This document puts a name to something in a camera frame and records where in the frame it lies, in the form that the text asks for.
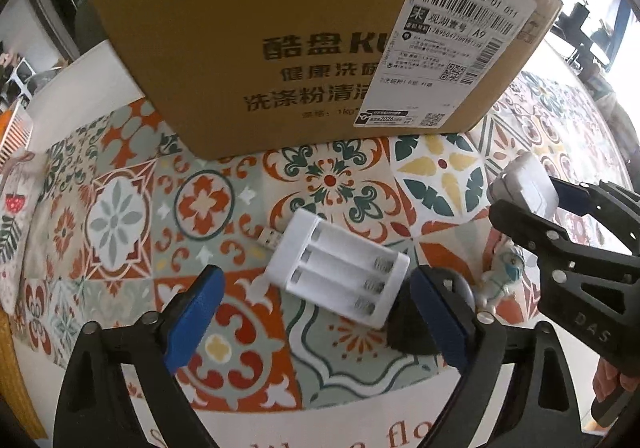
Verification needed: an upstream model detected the black round cable reel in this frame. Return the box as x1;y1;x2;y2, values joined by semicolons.
387;268;476;356

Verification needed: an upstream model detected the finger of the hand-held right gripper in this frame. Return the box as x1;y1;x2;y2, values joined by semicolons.
552;178;640;249
487;197;640;279

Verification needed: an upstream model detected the leaf-print tissue pouch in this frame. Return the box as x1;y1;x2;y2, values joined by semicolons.
0;151;48;314

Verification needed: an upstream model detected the brown cardboard box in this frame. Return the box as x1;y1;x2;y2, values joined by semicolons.
84;0;563;161

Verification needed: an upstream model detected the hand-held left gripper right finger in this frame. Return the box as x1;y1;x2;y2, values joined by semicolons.
409;265;583;448

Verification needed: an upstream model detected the small astronaut figure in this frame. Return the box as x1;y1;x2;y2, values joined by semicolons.
475;245;526;314

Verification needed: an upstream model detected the white cube charger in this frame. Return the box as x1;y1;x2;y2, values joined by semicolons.
487;151;558;219

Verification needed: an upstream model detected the yellow woven basket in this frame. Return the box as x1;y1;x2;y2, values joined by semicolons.
0;311;48;439

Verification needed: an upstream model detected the dark dining chair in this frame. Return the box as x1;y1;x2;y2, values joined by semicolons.
74;0;118;52

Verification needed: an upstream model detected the white shoe rack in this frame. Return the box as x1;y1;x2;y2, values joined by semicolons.
0;56;38;99

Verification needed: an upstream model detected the white battery charger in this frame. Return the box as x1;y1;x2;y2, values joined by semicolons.
245;209;411;329

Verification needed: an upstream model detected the person's right hand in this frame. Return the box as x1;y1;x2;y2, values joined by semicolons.
592;355;633;404

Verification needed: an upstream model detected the patterned tile-print table runner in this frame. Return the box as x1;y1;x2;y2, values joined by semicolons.
15;71;640;411

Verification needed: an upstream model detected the white fruit basket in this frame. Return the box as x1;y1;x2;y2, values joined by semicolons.
0;101;36;164

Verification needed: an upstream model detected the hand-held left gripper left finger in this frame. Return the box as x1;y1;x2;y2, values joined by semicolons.
54;264;226;448

